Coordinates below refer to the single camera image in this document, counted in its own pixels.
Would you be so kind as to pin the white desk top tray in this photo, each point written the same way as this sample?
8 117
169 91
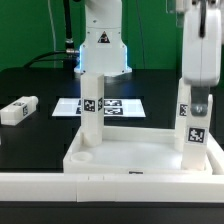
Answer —
132 150

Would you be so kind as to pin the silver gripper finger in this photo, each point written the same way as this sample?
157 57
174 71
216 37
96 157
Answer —
199 101

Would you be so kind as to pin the black cable horizontal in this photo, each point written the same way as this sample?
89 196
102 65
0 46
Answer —
54 56

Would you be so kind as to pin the white front fence bar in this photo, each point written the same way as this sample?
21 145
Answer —
111 188

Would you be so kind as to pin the white marker sheet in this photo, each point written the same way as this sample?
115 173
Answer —
71 107

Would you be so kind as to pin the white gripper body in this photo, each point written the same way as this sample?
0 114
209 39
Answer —
202 43

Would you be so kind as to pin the black cable vertical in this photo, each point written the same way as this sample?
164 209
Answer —
69 44

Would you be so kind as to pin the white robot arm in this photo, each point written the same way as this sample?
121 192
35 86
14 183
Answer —
104 51

